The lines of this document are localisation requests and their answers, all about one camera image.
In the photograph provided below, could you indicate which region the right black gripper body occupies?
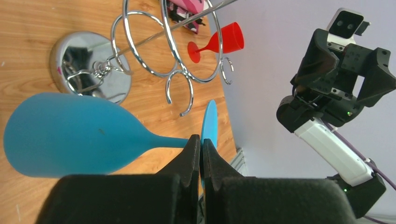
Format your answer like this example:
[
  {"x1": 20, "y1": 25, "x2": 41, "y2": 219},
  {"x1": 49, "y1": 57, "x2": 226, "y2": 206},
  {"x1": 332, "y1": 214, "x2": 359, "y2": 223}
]
[{"x1": 321, "y1": 44, "x2": 373, "y2": 102}]

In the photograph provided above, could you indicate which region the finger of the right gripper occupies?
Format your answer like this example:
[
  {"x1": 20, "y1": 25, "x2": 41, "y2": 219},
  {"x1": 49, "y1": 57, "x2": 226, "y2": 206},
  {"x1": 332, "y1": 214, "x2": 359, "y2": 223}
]
[
  {"x1": 290, "y1": 28, "x2": 339, "y2": 94},
  {"x1": 357, "y1": 48, "x2": 396, "y2": 107}
]

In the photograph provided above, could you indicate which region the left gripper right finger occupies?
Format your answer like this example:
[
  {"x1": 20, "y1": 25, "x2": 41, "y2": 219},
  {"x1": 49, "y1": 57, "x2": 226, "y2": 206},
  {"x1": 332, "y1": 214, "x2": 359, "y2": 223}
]
[{"x1": 201, "y1": 139, "x2": 356, "y2": 224}]

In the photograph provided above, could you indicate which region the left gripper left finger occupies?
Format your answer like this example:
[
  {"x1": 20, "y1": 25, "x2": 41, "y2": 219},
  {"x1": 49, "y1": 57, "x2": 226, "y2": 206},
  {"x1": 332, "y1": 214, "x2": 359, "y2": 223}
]
[{"x1": 36, "y1": 134, "x2": 200, "y2": 224}]

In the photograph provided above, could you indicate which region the red wine glass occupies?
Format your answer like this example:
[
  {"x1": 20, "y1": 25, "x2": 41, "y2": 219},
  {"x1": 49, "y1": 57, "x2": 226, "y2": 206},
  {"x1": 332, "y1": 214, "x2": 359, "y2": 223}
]
[{"x1": 187, "y1": 22, "x2": 245, "y2": 63}]

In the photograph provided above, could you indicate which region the blue wine glass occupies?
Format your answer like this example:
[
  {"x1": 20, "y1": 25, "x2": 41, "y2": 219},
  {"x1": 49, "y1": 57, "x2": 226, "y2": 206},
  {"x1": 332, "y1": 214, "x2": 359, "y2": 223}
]
[{"x1": 3, "y1": 92, "x2": 219, "y2": 179}]

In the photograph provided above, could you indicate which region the chrome wine glass rack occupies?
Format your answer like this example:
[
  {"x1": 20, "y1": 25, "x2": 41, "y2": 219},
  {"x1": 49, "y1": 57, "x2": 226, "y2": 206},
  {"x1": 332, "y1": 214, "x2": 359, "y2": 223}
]
[{"x1": 49, "y1": 0, "x2": 230, "y2": 116}]

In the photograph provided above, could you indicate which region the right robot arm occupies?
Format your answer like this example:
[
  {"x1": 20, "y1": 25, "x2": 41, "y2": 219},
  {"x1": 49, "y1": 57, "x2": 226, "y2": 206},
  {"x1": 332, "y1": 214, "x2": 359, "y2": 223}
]
[{"x1": 276, "y1": 28, "x2": 396, "y2": 218}]

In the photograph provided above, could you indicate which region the pink camouflage cloth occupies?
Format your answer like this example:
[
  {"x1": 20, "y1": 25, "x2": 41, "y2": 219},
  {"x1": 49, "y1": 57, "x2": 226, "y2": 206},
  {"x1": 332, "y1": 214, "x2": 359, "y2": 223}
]
[{"x1": 166, "y1": 0, "x2": 209, "y2": 34}]

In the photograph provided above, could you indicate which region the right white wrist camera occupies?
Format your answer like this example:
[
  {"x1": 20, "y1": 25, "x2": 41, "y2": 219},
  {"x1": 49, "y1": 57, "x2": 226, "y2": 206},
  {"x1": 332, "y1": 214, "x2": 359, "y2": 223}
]
[{"x1": 326, "y1": 8, "x2": 371, "y2": 47}]

